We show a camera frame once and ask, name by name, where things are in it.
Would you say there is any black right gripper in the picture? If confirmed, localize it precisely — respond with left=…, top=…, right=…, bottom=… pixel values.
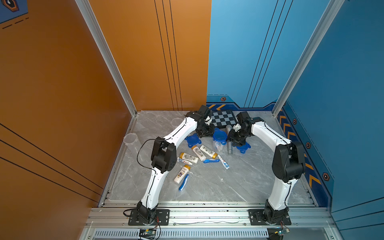
left=223, top=128, right=250, bottom=146

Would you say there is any blue lid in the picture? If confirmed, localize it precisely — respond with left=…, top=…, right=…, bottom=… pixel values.
left=213, top=128, right=227, bottom=143
left=185, top=133, right=202, bottom=148
left=236, top=142, right=251, bottom=154

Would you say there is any white bottle orange cap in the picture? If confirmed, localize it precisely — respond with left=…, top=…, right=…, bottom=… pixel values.
left=192, top=146, right=207, bottom=162
left=200, top=145, right=217, bottom=159
left=174, top=165, right=191, bottom=184
left=180, top=153, right=200, bottom=164

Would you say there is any blue toothbrush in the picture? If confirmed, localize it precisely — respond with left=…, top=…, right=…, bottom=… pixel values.
left=179, top=174, right=190, bottom=192
left=203, top=159, right=220, bottom=164

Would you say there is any clear plastic container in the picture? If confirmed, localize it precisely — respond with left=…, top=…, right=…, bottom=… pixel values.
left=213, top=128, right=228, bottom=152
left=171, top=118, right=184, bottom=129
left=123, top=133, right=140, bottom=148

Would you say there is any clear plastic container back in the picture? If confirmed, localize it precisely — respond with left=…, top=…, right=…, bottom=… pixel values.
left=171, top=118, right=184, bottom=129

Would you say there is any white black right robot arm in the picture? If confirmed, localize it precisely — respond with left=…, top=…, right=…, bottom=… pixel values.
left=228, top=118, right=306, bottom=225

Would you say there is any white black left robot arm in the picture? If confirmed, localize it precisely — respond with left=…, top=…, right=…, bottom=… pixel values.
left=136, top=111, right=214, bottom=225

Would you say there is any silver microphone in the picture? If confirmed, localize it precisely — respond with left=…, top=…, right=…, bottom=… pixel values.
left=226, top=125, right=233, bottom=155

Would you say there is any blue lid by microphone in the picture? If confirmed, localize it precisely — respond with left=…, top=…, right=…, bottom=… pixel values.
left=236, top=142, right=251, bottom=154

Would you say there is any black white checkerboard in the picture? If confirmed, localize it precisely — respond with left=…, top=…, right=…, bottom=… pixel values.
left=212, top=110, right=238, bottom=129

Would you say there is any toothpaste tube right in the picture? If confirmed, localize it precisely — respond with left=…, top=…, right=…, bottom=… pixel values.
left=217, top=155, right=230, bottom=170

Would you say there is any circuit board right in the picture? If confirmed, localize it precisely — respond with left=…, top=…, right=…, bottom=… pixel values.
left=267, top=229, right=291, bottom=240

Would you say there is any green circuit board left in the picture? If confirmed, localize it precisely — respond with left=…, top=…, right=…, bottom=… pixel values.
left=138, top=229, right=157, bottom=240

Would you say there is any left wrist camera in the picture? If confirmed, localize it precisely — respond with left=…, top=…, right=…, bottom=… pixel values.
left=198, top=105, right=211, bottom=120

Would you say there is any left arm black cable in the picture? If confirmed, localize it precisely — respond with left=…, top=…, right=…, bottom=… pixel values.
left=136, top=138, right=158, bottom=175

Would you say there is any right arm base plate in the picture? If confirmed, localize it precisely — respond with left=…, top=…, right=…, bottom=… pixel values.
left=248, top=209, right=292, bottom=226

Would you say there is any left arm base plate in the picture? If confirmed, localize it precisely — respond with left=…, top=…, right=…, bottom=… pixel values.
left=128, top=209, right=170, bottom=227

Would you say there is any aluminium front rail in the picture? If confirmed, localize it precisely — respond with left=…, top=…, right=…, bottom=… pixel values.
left=85, top=201, right=336, bottom=229

